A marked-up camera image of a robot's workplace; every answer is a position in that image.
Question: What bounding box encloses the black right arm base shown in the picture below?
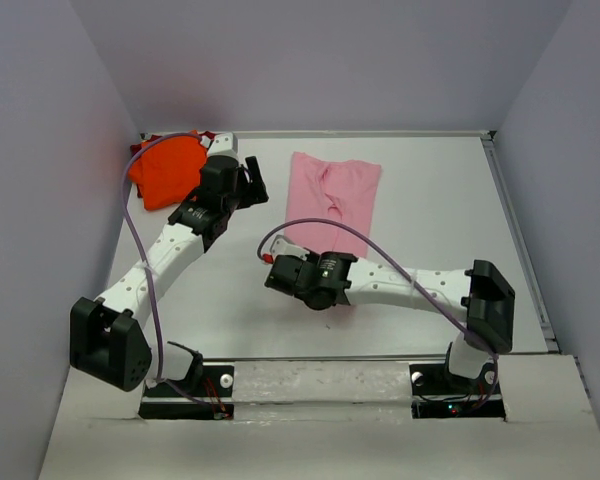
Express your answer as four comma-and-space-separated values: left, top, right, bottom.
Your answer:
409, 362, 506, 420

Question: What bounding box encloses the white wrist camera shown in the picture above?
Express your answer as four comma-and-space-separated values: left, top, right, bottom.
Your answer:
201, 133, 238, 160
260, 234, 310, 264

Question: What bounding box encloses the orange folded t shirt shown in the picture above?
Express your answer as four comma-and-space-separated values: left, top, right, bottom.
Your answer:
128, 130, 215, 211

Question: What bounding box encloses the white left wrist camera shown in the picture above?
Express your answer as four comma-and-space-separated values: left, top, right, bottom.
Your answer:
201, 133, 238, 160

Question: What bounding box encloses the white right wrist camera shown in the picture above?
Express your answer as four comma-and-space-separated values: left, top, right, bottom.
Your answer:
260, 234, 310, 264

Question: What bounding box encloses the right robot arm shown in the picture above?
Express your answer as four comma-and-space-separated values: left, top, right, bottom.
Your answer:
264, 252, 516, 392

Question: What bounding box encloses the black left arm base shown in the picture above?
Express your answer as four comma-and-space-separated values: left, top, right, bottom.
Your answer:
138, 362, 235, 421

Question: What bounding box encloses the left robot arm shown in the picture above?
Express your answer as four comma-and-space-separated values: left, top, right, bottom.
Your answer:
69, 154, 268, 395

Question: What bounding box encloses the pink t shirt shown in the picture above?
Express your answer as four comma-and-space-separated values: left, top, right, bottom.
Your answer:
284, 152, 382, 258

